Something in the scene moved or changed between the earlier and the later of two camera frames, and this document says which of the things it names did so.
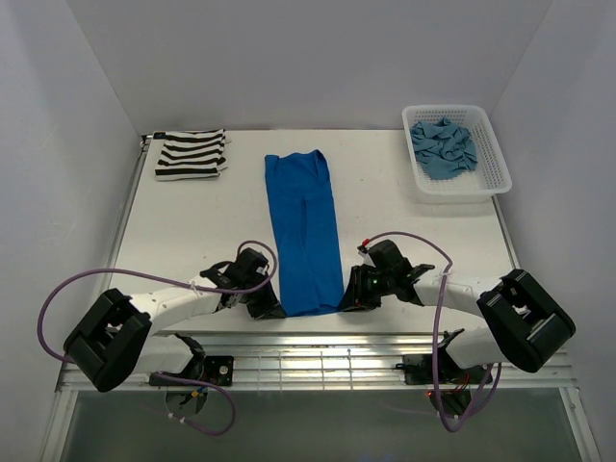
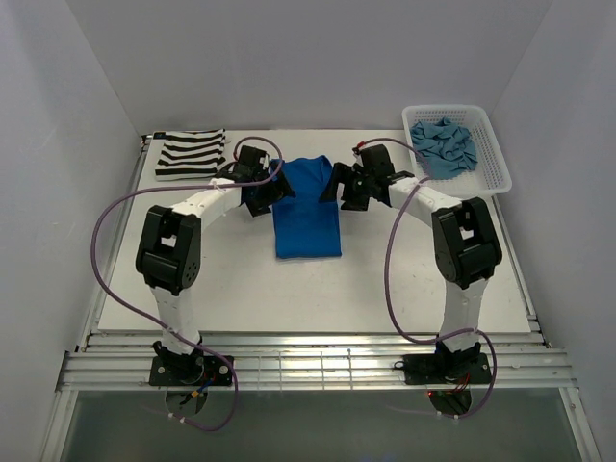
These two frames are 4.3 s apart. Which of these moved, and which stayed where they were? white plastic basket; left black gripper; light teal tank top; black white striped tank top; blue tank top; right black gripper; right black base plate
Moved: right black gripper; blue tank top; left black gripper
Stayed: light teal tank top; white plastic basket; black white striped tank top; right black base plate
